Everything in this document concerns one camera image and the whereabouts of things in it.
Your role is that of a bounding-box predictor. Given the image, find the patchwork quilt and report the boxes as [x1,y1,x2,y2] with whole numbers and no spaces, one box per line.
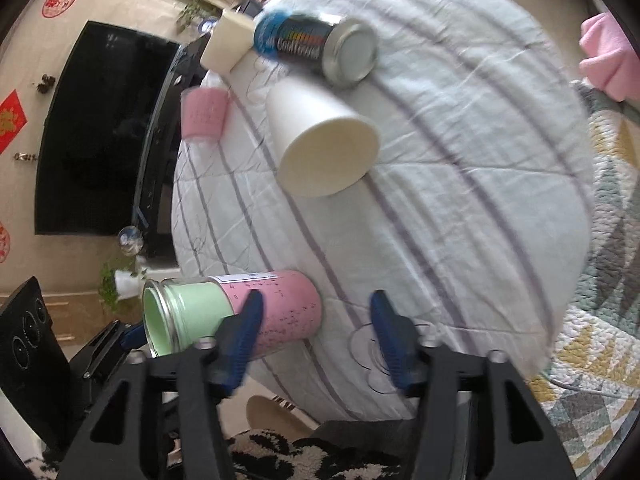
[525,79,640,480]

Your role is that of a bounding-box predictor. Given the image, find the glass ball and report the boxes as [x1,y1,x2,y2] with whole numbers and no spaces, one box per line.
[116,225,146,257]

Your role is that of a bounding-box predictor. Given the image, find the white striped bedsheet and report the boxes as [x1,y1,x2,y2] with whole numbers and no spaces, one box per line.
[170,0,602,422]

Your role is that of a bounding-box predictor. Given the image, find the white paper cup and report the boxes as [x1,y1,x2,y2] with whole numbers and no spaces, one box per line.
[264,79,381,199]

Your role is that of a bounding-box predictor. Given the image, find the dark television cabinet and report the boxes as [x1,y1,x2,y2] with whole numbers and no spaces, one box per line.
[132,35,213,261]

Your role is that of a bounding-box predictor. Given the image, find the green potted plant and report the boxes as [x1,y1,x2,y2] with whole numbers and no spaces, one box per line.
[176,0,222,32]

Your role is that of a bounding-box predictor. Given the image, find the plant in white pot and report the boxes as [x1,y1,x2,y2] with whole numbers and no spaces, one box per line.
[97,254,149,312]

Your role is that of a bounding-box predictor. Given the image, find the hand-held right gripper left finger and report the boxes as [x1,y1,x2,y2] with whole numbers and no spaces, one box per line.
[57,289,266,480]

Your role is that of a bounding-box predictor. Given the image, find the cup with pink sleeve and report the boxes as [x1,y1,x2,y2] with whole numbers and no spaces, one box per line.
[180,86,232,144]

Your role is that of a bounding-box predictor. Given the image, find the pink cup with green inside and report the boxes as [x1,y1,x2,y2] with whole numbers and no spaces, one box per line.
[142,269,324,361]

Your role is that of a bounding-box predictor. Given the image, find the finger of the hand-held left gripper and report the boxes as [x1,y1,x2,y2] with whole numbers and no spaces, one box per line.
[69,320,147,397]

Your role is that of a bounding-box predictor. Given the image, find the small white cup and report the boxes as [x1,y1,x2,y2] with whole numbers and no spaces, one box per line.
[199,7,257,74]

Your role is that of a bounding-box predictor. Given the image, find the pink cloth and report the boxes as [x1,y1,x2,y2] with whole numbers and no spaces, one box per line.
[579,12,640,104]

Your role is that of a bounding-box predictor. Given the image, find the blue printed metal can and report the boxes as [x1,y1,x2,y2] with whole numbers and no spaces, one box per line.
[252,9,379,92]

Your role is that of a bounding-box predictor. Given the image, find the black and white rug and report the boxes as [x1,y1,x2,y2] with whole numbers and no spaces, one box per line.
[20,427,416,480]

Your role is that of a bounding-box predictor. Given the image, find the red diamond wall poster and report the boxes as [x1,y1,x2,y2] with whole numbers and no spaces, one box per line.
[0,89,28,157]

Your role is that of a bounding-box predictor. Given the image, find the black television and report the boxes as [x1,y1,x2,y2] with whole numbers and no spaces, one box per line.
[34,20,182,237]

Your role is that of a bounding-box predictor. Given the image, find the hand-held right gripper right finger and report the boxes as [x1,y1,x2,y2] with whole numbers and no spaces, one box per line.
[369,289,577,480]

